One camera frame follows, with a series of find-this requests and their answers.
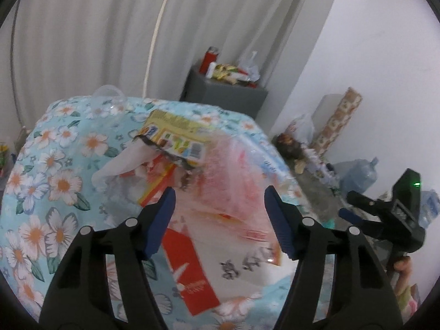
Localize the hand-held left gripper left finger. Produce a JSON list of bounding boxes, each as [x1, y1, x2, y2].
[[38, 186, 177, 330]]

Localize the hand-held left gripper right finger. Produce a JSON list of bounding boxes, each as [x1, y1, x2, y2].
[[264, 186, 404, 330]]

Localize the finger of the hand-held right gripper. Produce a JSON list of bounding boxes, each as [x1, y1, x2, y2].
[[339, 208, 385, 238], [346, 190, 394, 215]]

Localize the red yellow cardboard box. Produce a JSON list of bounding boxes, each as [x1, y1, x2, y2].
[[137, 160, 177, 207]]

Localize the red and white paper bag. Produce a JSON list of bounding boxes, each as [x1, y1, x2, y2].
[[161, 213, 287, 317]]

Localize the pink clear plastic bag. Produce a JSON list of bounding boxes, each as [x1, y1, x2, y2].
[[191, 134, 294, 239]]

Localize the torn yellow cardboard box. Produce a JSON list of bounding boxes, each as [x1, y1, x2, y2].
[[132, 109, 215, 177]]

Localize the person's right hand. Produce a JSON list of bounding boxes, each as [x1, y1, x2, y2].
[[392, 256, 413, 295]]

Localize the blue water jug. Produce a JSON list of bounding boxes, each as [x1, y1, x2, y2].
[[339, 157, 379, 197]]

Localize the dark brown object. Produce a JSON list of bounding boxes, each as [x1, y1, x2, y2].
[[274, 132, 307, 173]]

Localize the rolled patterned mat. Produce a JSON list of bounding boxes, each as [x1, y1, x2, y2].
[[311, 87, 363, 156]]

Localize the white printed plastic bag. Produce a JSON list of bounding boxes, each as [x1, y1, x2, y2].
[[287, 113, 315, 145]]

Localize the blue floral tablecloth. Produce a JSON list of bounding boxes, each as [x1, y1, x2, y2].
[[0, 96, 331, 330]]

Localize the clear plastic cup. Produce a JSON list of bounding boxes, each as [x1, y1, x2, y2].
[[92, 84, 128, 109]]

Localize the grey cabinet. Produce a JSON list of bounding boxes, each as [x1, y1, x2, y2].
[[180, 65, 269, 119]]

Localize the yellow snack packets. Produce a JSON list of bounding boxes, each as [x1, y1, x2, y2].
[[213, 63, 242, 84]]

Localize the clear knotted plastic bag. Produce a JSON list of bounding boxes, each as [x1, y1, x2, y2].
[[238, 51, 260, 82]]

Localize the red thermos bottle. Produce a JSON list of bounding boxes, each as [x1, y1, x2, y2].
[[200, 46, 219, 75]]

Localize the clear bag of colourful items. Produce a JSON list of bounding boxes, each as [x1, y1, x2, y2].
[[0, 141, 12, 179]]

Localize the white curtain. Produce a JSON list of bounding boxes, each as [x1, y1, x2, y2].
[[10, 0, 342, 129]]

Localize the beige cord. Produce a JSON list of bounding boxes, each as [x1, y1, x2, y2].
[[142, 0, 177, 97]]

